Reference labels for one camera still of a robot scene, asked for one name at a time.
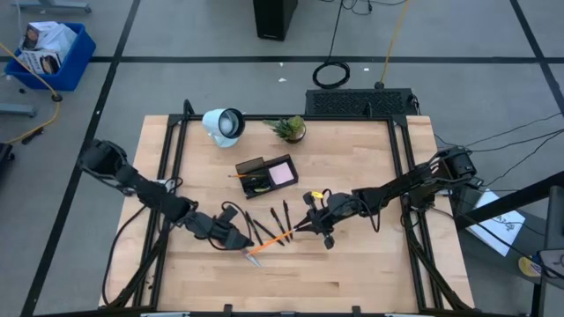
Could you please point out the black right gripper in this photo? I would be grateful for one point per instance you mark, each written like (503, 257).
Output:
(324, 218)

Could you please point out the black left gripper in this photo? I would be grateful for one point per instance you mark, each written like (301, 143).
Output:
(211, 226)

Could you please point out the pink sticky note pad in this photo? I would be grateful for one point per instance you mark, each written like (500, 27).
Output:
(282, 173)

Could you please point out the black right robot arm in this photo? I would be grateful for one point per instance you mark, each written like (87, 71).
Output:
(396, 187)

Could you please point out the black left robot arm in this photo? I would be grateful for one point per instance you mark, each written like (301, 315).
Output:
(145, 189)

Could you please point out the black mesh desk organizer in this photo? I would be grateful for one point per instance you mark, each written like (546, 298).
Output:
(247, 167)

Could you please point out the potted green succulent plant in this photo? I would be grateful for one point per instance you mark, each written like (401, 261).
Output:
(288, 128)

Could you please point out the white desk spotlight lamp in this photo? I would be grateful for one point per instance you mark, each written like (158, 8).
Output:
(216, 125)

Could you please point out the black mesh computer case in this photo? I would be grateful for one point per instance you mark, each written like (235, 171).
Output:
(357, 102)

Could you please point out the white paper sheet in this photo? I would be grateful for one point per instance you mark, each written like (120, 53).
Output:
(498, 238)

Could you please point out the black metal beam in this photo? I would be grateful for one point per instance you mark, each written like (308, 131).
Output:
(506, 203)

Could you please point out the black computer tower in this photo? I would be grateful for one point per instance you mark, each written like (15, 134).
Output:
(273, 17)

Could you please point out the yellow round disc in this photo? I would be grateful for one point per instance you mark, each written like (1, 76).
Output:
(526, 267)

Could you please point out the blue plastic bin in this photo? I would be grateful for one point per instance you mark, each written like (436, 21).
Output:
(75, 66)

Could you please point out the grey metal table foot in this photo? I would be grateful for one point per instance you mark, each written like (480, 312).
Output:
(53, 6)
(17, 110)

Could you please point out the white printed cardboard box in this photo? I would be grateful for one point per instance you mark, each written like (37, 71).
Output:
(42, 62)

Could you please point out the white printed bag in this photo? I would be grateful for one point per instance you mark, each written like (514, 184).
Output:
(53, 37)

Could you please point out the black stand post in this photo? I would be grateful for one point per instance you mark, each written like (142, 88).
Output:
(553, 220)

